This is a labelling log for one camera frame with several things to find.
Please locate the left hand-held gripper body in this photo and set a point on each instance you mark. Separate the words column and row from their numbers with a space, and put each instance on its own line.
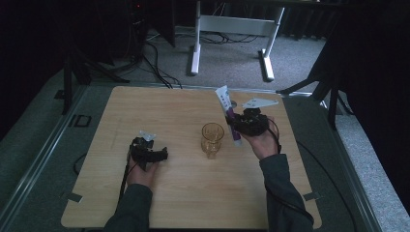
column 141, row 153

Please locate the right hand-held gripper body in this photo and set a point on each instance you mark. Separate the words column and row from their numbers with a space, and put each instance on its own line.
column 253, row 124

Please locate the white and purple toothpaste tube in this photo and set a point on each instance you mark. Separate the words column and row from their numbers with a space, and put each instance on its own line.
column 224, row 96

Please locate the person's right hand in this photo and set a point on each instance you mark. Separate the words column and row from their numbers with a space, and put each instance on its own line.
column 266, row 143

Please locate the person's left hand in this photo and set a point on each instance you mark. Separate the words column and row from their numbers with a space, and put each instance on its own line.
column 141, row 179

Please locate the amber glass cup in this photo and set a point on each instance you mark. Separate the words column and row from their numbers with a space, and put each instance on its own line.
column 212, row 141

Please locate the grey tape strip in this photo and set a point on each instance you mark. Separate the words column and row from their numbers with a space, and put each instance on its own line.
column 312, row 196
column 72, row 197

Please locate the black metal stand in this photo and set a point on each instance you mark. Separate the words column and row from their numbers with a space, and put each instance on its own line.
column 325, row 80
column 68, row 83

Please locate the dark equipment with red light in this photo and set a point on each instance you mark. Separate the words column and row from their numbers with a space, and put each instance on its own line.
column 138, row 19

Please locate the white metal desk frame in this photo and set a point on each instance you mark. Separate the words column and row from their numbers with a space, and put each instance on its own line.
column 235, row 24

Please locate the metal floor rail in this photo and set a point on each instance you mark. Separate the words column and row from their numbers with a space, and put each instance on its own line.
column 43, row 153

